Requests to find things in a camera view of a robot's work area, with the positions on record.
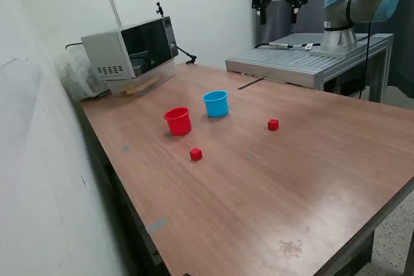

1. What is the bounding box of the silver microwave oven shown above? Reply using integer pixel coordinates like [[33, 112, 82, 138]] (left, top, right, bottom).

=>
[[80, 16, 180, 81]]

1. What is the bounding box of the red plastic cup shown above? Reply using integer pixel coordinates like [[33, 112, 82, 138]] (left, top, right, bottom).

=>
[[163, 106, 192, 137]]

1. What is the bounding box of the thin white rod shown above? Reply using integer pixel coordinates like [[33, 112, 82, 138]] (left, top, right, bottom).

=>
[[109, 0, 123, 28]]

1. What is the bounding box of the aluminium robot mounting table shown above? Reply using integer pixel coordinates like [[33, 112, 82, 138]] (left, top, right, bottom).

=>
[[225, 32, 395, 104]]

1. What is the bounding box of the dark grey curtain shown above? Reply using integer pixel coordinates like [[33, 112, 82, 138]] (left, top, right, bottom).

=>
[[252, 0, 414, 99]]

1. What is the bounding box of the grey plastic bag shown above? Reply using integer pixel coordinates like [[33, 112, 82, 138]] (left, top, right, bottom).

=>
[[53, 48, 111, 102]]

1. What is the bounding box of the silver connector with cable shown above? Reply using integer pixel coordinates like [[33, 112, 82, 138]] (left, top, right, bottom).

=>
[[254, 41, 321, 50]]

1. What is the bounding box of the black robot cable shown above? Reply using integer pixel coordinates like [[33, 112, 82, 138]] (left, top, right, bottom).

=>
[[358, 20, 373, 100]]

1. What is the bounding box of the dark metal strip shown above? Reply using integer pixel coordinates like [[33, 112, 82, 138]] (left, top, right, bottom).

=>
[[237, 77, 263, 90]]

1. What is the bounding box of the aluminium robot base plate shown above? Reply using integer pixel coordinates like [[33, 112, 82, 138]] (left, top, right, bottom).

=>
[[309, 40, 369, 59]]

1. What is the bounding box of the blue plastic cup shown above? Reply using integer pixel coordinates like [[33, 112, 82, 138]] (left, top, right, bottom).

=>
[[202, 90, 230, 118]]

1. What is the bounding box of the long grey tape strip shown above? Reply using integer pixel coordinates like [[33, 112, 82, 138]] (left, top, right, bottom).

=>
[[145, 218, 168, 235]]

